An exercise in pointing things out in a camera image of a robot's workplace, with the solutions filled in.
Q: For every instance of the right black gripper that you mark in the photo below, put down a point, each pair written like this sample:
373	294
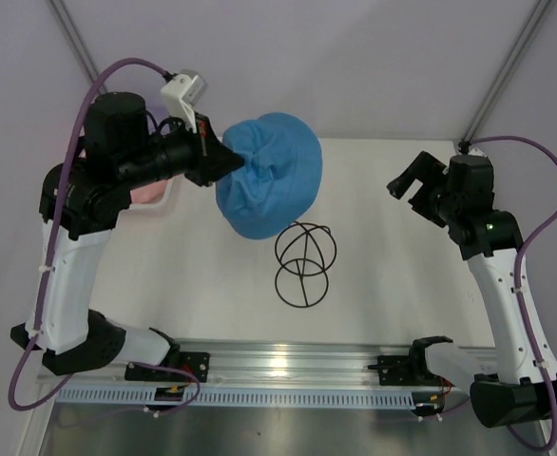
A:
425	168

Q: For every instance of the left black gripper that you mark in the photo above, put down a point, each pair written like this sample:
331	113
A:
212	160

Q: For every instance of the blue bucket hat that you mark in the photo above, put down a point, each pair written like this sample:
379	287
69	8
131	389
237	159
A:
280	179

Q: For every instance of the black wire hat stand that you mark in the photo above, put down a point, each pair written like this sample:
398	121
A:
305	253

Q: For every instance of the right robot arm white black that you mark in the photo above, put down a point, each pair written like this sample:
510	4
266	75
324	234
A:
523	388

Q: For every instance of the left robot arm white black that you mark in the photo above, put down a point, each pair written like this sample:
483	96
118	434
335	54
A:
81	200

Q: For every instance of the white plastic basket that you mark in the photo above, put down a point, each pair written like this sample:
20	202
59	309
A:
151	197

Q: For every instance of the pink bucket hat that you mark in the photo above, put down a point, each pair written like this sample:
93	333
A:
102	168

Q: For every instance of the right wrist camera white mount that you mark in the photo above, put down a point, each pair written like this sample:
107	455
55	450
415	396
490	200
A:
467	148

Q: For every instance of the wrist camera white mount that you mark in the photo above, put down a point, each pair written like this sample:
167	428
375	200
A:
467	148
180	94

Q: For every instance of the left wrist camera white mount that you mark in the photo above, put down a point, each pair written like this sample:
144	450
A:
180	94

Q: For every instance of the right aluminium corner post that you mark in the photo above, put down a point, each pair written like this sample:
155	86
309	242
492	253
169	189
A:
516	54

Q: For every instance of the aluminium corner post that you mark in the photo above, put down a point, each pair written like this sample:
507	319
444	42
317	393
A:
74	38
516	54

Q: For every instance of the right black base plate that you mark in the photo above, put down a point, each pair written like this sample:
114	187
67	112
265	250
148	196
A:
400	371

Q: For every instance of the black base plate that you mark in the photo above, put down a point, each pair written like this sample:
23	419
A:
196	363
400	371

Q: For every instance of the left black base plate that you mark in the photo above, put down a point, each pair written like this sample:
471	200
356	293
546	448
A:
196	363

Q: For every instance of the aluminium rail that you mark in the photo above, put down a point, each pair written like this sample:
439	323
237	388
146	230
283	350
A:
232	365

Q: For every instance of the left aluminium corner post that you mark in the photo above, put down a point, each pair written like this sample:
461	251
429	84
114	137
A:
74	38

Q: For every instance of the white slotted cable duct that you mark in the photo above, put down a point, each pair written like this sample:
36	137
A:
239	397

